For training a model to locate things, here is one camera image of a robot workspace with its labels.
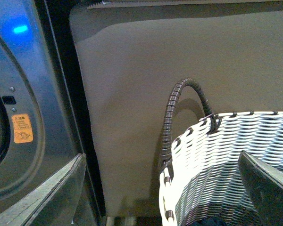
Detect dark navy mesh garment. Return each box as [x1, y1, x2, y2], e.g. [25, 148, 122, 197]
[192, 217, 227, 226]

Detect white woven laundry basket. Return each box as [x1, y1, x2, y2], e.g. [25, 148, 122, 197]
[159, 112, 283, 226]

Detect dark wrapped basket handle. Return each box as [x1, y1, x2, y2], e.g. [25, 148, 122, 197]
[160, 78, 221, 169]

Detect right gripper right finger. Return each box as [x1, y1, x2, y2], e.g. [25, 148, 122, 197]
[238, 151, 283, 226]

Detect grey front-load washing machine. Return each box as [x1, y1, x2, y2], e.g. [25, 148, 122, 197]
[0, 0, 104, 226]

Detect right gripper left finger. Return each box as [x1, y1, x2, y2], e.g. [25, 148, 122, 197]
[0, 154, 86, 226]

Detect orange warning sticker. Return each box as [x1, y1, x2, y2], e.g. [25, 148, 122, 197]
[12, 113, 33, 144]

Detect grey fabric sofa side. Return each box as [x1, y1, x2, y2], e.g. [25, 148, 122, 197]
[70, 1, 283, 217]

